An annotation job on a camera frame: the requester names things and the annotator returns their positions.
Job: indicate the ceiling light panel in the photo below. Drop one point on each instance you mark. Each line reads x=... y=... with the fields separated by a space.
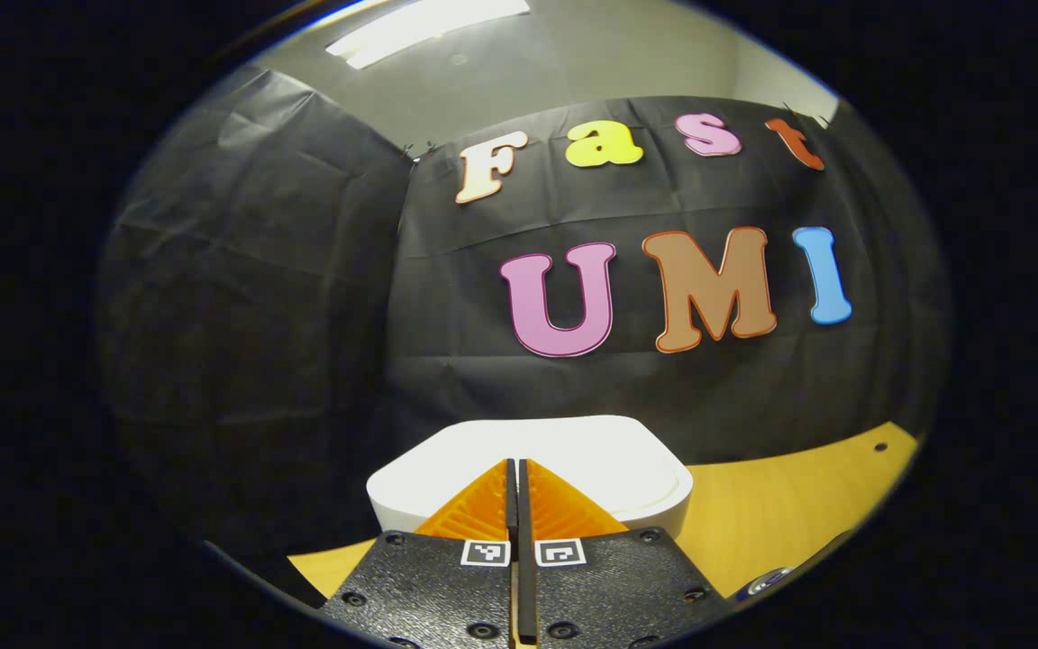
x=420 y=27

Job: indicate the white desktop garbage bin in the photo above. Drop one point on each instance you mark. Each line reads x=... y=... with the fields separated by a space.
x=609 y=460

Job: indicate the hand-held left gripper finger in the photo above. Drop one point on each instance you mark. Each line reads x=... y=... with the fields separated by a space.
x=511 y=514
x=526 y=577

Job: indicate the black backdrop cloth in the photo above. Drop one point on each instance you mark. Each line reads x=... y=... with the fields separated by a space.
x=285 y=315

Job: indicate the wooden desktop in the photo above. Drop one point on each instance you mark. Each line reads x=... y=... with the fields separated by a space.
x=780 y=505

